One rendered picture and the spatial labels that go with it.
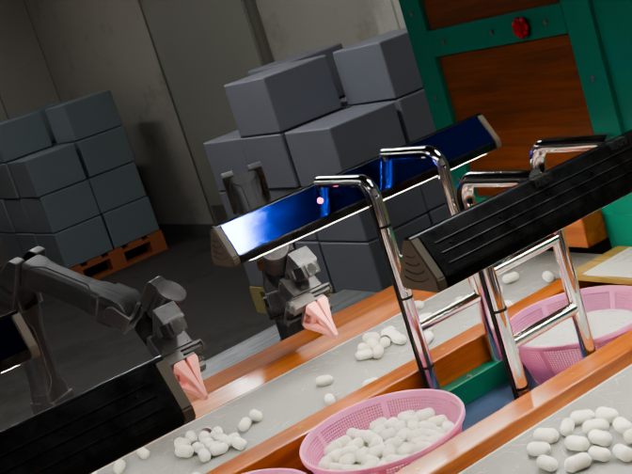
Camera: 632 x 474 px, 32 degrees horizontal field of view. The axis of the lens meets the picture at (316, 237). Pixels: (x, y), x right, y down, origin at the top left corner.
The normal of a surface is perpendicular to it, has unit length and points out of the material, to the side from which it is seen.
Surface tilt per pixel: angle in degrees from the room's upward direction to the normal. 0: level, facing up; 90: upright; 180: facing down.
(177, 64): 90
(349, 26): 90
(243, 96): 90
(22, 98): 90
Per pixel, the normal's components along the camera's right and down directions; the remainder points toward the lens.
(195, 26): -0.77, 0.36
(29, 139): 0.55, 0.02
